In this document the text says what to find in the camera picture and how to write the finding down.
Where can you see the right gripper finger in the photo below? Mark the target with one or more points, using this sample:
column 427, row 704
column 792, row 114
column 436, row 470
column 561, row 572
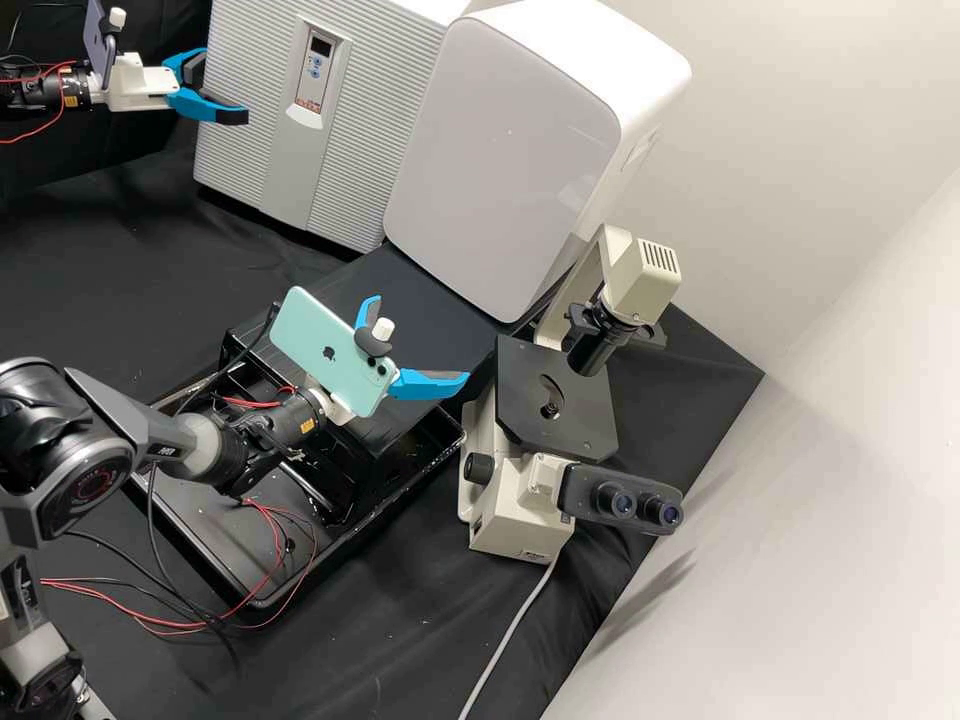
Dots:
column 369, row 306
column 427, row 386

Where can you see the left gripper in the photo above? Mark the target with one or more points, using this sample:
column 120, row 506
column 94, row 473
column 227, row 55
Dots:
column 135, row 86

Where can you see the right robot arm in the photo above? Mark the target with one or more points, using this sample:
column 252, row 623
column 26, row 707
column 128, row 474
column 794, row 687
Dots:
column 75, row 442

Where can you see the white incubator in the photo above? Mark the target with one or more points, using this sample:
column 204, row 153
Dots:
column 442, row 6

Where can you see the cream microscope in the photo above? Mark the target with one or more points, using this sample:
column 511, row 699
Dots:
column 510, row 487

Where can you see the white box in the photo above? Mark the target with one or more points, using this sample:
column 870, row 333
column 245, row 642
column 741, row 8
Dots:
column 525, row 150

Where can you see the black tray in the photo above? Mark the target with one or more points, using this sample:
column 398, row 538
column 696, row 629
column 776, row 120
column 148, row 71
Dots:
column 225, row 547

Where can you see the right wrist camera phone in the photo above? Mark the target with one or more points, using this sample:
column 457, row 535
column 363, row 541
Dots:
column 322, row 345

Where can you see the wrist camera phone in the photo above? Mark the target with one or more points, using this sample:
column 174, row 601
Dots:
column 322, row 345
column 97, row 30

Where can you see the left wrist camera phone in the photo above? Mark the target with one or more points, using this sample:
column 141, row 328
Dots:
column 97, row 30

